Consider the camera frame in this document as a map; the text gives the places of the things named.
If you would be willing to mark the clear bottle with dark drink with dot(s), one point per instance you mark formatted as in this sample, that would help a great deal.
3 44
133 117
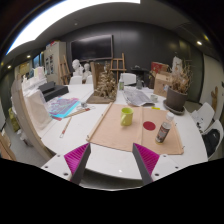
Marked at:
164 130

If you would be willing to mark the wooden wall figure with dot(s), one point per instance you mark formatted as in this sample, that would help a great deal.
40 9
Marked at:
214 98

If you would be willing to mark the black backpack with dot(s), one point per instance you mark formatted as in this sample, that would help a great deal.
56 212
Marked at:
211 142

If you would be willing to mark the thin wooden stick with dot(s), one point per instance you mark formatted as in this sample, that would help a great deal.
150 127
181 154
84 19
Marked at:
65 127

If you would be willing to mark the dried plant in grey pot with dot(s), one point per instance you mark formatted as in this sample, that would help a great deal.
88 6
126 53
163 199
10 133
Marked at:
176 98

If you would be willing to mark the white chair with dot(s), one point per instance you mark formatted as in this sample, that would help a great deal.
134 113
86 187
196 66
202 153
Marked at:
128 79
75 80
204 115
218 126

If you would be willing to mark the brown cardboard box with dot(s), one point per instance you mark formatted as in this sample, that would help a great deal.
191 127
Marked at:
162 85

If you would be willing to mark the crumpled grey newspaper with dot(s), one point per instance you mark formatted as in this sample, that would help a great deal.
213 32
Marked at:
137 97

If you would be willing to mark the green white spray bottle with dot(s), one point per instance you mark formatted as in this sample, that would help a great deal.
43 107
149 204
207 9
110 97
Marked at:
121 85

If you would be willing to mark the grey plant saucer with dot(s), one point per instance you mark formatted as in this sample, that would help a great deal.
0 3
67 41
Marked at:
168 108

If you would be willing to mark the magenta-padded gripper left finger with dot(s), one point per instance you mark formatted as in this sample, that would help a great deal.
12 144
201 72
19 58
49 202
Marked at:
75 160

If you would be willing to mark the white cabinet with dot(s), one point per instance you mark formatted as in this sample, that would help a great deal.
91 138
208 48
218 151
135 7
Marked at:
55 61

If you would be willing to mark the small white bottle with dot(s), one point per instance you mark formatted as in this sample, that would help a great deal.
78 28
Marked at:
84 104

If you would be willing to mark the grey kettle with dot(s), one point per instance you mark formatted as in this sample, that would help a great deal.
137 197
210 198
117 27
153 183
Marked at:
139 84

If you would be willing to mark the black wall screen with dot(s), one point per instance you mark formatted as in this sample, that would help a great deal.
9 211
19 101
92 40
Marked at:
91 47

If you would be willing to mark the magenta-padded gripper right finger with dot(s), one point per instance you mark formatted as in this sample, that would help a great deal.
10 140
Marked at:
148 160

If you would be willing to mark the lime green mug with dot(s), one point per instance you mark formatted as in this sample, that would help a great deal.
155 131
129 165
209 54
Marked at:
127 117

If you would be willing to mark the colourful printed sheet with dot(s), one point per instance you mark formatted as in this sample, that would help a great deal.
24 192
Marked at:
63 107

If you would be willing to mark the small yellow object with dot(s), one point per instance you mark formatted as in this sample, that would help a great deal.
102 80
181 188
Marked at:
155 108

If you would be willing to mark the black flat box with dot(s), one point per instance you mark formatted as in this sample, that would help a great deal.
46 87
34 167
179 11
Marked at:
53 91

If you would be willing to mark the small white cup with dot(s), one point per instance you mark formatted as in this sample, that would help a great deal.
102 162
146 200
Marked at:
154 98

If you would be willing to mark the white plaster bust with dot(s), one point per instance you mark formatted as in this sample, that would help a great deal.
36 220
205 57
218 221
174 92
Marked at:
87 70
77 67

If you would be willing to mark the flat round red coaster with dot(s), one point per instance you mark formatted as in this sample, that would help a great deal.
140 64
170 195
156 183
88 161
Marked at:
149 125

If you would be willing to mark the brown carved wooden sculpture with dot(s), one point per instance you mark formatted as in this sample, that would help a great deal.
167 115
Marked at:
105 86

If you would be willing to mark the beige wooden drawing board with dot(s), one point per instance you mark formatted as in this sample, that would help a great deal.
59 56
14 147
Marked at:
113 133

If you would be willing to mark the white foam block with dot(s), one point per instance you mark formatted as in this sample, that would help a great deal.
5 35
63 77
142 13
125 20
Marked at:
36 110

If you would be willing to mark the wooden easel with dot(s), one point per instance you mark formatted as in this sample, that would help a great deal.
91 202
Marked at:
63 70
118 65

